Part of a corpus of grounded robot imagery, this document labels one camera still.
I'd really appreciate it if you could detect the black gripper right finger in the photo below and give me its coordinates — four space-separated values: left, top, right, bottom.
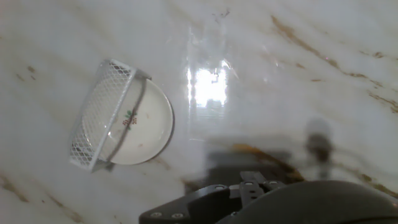
229 170 285 208

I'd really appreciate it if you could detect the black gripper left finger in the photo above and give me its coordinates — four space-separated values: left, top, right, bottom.
139 184 243 224

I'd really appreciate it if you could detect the white plate with berry print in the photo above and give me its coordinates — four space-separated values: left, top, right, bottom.
81 78 175 166

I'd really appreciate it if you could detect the marble pattern mat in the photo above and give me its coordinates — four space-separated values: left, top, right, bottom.
0 0 398 224

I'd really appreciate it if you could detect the white wire mesh basket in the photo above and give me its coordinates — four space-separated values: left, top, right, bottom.
68 58 152 174

